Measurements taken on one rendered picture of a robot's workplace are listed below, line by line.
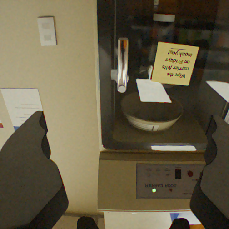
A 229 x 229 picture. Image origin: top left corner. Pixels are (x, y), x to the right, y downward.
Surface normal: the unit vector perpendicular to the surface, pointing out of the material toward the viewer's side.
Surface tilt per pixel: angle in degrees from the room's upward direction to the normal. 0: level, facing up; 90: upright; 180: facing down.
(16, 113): 90
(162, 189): 135
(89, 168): 90
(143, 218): 90
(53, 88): 90
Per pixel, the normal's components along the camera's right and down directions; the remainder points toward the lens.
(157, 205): -0.01, -0.22
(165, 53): -0.02, 0.54
